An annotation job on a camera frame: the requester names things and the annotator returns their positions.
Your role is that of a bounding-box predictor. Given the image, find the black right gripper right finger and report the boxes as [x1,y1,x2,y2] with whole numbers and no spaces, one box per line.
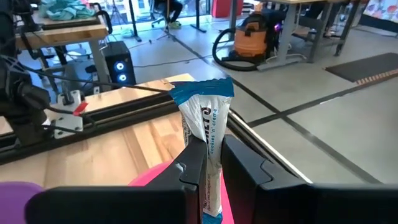
[221,134,310,224]

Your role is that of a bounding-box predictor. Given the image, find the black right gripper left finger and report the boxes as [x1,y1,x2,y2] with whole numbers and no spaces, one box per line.
[146,136,208,224]

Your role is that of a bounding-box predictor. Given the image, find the blue white candy bar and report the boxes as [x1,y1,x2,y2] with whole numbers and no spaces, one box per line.
[169,77,235,224]

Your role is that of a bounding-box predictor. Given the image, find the pink plastic bucket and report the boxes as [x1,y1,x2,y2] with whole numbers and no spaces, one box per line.
[128,160,236,224]

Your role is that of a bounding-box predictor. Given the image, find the orange shop vacuum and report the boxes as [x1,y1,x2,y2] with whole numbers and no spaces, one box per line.
[233,11,274,58]

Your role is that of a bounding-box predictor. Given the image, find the grey leg office desk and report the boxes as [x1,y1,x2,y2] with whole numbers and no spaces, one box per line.
[228,0,363,72]

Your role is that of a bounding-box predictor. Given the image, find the black computer tower blue fans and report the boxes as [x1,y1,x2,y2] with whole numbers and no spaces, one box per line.
[101,40,137,87]

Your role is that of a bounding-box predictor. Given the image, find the black stand pole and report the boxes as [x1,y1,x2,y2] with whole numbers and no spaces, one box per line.
[190,0,208,34]
[127,0,142,43]

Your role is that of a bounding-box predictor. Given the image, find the red cabinet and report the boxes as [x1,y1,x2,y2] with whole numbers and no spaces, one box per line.
[211,0,241,19]

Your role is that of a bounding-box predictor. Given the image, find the person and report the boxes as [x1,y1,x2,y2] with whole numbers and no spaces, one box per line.
[153,0,184,30]

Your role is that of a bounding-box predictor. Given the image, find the black floor mat striped edge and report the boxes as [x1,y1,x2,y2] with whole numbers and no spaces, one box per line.
[324,52,398,86]

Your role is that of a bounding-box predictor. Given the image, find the purple plastic bucket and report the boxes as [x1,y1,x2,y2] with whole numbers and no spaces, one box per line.
[0,181,44,224]

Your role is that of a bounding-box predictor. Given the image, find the side table with grey legs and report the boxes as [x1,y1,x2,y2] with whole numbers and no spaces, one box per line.
[15,14,113,93]

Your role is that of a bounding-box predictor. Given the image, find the teal cloth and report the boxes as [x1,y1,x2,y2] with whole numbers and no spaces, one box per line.
[39,0,96,22]

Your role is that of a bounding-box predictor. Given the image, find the colourful floral panel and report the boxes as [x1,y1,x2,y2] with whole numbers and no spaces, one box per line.
[362,0,398,34]

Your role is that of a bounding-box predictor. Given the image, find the black aluminium table frame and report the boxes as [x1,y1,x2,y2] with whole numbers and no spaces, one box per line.
[0,91,313,184]

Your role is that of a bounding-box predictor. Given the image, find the black vacuum hose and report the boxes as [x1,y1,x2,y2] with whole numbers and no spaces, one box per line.
[211,27,261,72]

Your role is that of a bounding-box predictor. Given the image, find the red cable tag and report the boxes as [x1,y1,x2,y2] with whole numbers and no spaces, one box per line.
[72,101,89,117]

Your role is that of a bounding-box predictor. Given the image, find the grey metal mounting bracket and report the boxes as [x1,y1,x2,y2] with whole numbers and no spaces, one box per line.
[53,89,85,140]

